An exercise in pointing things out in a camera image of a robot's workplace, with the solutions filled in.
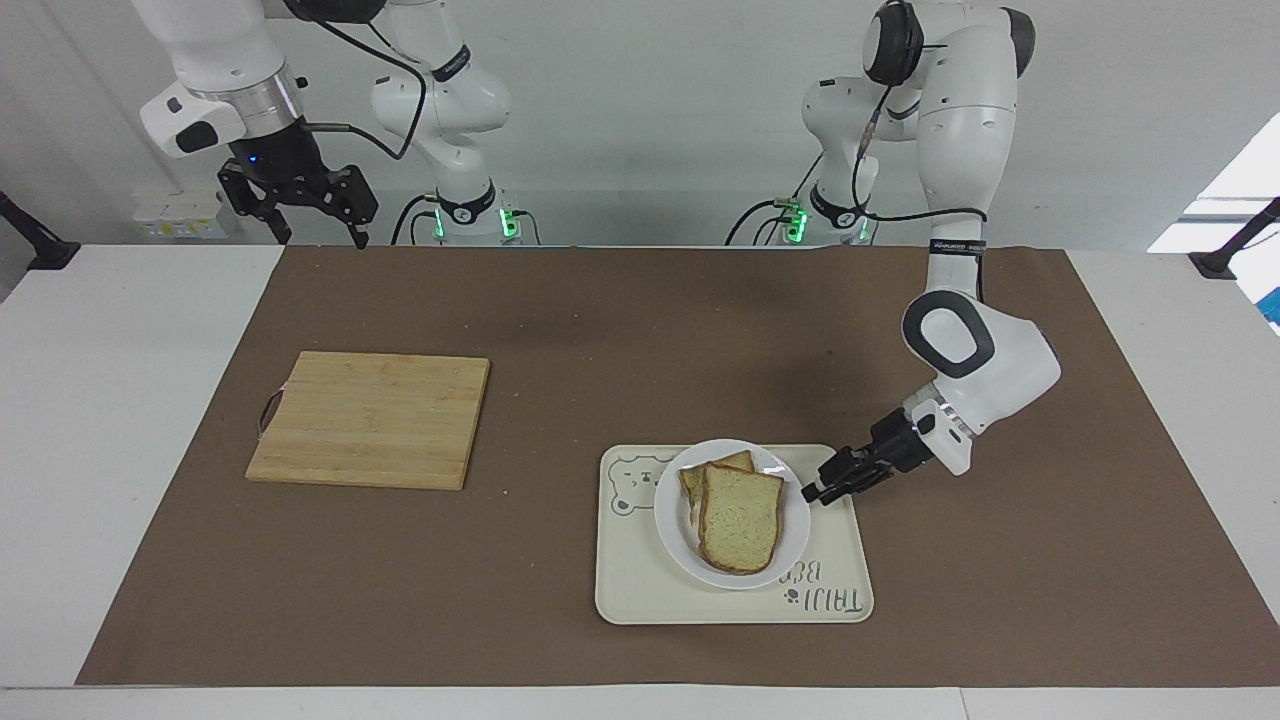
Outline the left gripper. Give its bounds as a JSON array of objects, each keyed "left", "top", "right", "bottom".
[{"left": 800, "top": 405, "right": 939, "bottom": 507}]

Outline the black stand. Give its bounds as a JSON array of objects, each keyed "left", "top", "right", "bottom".
[
  {"left": 1188, "top": 197, "right": 1280, "bottom": 281},
  {"left": 0, "top": 190, "right": 82, "bottom": 272}
]

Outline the bread slice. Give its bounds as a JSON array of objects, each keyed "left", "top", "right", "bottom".
[
  {"left": 696, "top": 463, "right": 786, "bottom": 576},
  {"left": 678, "top": 450, "right": 757, "bottom": 509}
]

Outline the wooden cutting board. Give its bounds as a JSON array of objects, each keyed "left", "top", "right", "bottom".
[{"left": 245, "top": 351, "right": 492, "bottom": 492}]

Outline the cream tray with bear print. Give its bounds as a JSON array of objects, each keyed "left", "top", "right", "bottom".
[{"left": 595, "top": 444, "right": 875, "bottom": 626}]

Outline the black cable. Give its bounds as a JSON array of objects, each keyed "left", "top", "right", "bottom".
[
  {"left": 725, "top": 150, "right": 827, "bottom": 247},
  {"left": 850, "top": 42, "right": 991, "bottom": 224},
  {"left": 390, "top": 193, "right": 442, "bottom": 247},
  {"left": 296, "top": 10, "right": 429, "bottom": 162}
]

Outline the white round plate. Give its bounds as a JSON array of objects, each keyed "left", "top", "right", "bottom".
[{"left": 653, "top": 439, "right": 812, "bottom": 591}]

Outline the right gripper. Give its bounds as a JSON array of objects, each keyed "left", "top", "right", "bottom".
[{"left": 217, "top": 118, "right": 380, "bottom": 250}]

